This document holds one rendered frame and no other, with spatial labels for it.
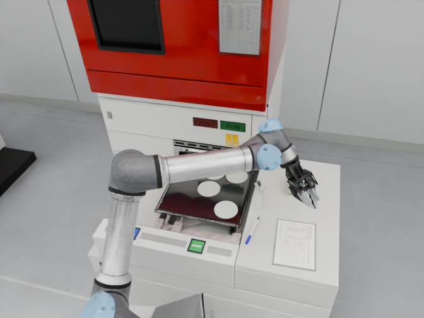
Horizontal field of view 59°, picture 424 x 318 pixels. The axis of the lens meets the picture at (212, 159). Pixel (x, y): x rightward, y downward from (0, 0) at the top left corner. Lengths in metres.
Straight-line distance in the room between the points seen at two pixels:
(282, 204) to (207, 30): 0.73
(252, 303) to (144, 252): 0.45
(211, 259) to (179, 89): 0.71
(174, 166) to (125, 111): 0.89
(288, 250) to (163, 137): 0.86
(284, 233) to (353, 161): 2.01
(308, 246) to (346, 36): 1.98
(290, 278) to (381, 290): 1.30
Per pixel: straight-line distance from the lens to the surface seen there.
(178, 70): 1.57
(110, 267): 1.23
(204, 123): 1.73
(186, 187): 1.69
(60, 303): 2.58
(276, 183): 1.62
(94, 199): 3.06
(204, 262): 1.38
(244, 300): 1.52
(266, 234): 1.43
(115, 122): 1.94
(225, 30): 1.44
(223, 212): 1.58
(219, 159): 1.05
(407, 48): 3.14
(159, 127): 1.84
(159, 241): 1.43
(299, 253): 1.39
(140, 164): 1.02
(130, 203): 1.16
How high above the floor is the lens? 2.07
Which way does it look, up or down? 40 degrees down
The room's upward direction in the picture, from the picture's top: 3 degrees counter-clockwise
